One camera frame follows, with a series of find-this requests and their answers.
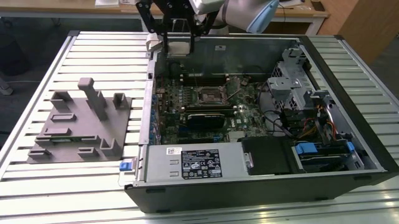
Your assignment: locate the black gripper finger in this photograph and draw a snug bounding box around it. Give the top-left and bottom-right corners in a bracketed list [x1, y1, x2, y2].
[135, 1, 171, 56]
[187, 10, 219, 54]

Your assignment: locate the silver CPU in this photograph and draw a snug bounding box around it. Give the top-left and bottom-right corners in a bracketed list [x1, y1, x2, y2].
[167, 41, 191, 57]

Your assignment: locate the CPU socket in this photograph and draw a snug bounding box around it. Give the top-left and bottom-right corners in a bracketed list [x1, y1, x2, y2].
[194, 86, 231, 104]

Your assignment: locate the white paper box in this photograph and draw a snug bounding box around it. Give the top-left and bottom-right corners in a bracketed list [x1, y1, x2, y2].
[95, 0, 121, 9]

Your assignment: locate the black graphics card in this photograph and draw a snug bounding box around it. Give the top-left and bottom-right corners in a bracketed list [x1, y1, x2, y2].
[183, 112, 226, 130]

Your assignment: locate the silver drive cage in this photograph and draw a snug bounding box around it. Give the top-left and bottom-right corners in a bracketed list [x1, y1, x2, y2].
[266, 48, 318, 112]

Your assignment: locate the wooden desk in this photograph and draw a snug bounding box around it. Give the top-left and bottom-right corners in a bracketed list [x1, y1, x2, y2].
[0, 0, 332, 32]

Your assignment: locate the green motherboard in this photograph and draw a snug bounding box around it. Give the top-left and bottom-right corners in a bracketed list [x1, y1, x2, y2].
[154, 74, 273, 145]

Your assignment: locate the silver chipset heatsink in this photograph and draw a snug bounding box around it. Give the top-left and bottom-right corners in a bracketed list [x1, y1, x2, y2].
[229, 130, 248, 141]

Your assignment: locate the black round bin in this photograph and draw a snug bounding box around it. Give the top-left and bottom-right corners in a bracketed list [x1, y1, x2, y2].
[0, 30, 34, 77]

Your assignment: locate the grey parts rack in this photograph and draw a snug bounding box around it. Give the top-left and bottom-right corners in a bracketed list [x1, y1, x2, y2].
[27, 77, 134, 165]

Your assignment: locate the black plastic shroud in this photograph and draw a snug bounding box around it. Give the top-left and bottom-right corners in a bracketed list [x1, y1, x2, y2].
[242, 137, 306, 176]

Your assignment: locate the grey power supply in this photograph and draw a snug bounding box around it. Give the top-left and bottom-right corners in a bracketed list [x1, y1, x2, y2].
[145, 142, 249, 183]

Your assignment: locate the grey furniture foot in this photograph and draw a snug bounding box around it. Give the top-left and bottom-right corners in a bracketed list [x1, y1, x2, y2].
[0, 76, 14, 96]

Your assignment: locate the blue latch tab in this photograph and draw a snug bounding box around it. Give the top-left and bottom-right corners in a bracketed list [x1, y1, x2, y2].
[119, 159, 134, 173]

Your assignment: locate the wooden cabinet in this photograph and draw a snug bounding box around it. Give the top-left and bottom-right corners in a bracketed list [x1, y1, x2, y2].
[318, 0, 399, 67]

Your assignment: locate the blue disk carrier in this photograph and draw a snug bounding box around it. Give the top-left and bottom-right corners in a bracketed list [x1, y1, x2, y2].
[294, 140, 357, 156]

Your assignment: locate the black PC case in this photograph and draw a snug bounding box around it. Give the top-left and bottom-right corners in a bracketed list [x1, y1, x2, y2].
[125, 32, 399, 214]

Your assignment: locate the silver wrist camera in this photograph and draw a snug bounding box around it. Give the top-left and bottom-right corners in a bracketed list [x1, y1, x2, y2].
[190, 0, 226, 15]

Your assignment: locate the yellow red wire bundle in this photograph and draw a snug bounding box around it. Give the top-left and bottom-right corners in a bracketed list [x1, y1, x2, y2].
[298, 104, 340, 142]

